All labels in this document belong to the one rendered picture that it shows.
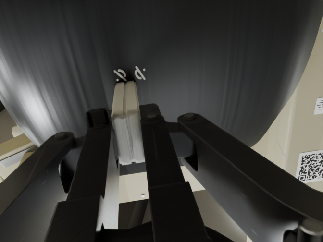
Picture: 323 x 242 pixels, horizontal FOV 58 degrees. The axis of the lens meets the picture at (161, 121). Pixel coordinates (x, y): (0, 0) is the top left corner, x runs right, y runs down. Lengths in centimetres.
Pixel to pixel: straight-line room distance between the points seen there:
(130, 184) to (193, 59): 69
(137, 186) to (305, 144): 49
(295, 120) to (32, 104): 42
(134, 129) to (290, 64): 15
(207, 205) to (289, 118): 296
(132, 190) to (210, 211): 256
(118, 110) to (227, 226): 314
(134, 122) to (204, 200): 337
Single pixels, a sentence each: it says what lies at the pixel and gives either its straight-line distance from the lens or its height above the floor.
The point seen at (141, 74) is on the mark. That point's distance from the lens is 21.
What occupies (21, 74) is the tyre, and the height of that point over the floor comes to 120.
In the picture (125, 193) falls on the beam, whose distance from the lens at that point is 89.
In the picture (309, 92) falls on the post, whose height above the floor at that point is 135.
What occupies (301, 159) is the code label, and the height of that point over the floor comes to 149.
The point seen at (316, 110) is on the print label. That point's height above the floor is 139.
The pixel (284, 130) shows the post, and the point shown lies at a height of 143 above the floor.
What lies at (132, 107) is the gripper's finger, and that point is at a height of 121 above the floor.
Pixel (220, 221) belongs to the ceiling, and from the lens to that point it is 331.
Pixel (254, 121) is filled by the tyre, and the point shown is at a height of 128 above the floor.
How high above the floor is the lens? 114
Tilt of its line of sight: 30 degrees up
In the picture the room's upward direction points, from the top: 174 degrees clockwise
